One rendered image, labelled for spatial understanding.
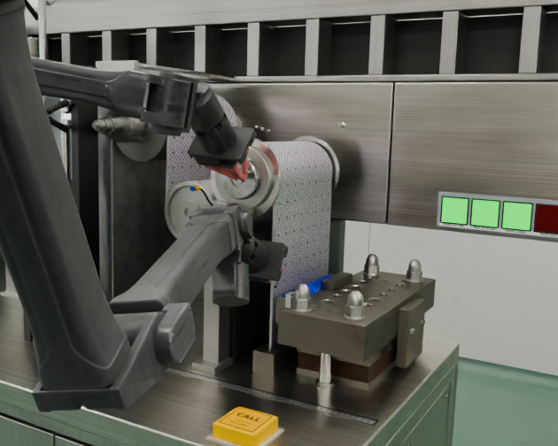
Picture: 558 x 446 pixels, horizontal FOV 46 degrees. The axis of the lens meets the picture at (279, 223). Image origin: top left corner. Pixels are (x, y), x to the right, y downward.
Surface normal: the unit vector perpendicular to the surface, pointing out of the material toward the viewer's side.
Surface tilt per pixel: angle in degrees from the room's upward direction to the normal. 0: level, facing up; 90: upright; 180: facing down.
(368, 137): 90
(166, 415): 0
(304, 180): 90
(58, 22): 90
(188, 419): 0
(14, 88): 86
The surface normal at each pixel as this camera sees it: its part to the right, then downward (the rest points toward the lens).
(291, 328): -0.49, 0.11
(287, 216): 0.87, 0.10
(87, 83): 0.25, 0.22
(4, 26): 0.98, 0.14
